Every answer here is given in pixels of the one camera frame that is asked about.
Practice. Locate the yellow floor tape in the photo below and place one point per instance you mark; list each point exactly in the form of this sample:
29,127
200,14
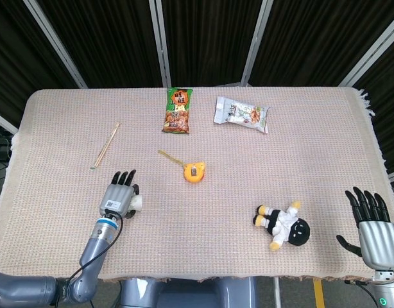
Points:
318,293

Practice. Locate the wooden chopstick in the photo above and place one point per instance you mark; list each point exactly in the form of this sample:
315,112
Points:
104,147
107,146

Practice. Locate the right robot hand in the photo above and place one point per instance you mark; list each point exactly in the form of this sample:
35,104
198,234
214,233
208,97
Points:
378,244

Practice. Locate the white snack bag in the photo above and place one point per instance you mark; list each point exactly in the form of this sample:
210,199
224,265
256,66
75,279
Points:
242,115

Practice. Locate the beige woven tablecloth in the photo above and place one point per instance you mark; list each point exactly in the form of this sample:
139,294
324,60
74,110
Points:
197,192

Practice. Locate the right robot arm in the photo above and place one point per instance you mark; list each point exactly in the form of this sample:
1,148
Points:
388,292

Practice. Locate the orange tape measure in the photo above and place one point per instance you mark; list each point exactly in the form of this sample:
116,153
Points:
194,173

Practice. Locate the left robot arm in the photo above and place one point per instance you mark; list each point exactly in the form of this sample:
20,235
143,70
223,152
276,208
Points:
72,266

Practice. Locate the black white plush doll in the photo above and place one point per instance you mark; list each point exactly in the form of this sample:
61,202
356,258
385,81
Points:
283,224

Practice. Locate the black folding screen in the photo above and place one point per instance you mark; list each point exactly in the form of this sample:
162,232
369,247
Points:
210,41

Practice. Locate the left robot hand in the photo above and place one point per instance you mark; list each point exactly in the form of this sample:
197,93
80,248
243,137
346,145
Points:
117,199

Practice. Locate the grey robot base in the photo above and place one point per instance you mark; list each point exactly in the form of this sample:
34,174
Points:
187,293

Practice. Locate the green orange snack bag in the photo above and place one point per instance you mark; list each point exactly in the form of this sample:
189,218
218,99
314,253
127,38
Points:
177,110

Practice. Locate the white paper cup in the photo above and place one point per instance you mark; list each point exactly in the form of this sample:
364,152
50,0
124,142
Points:
137,202

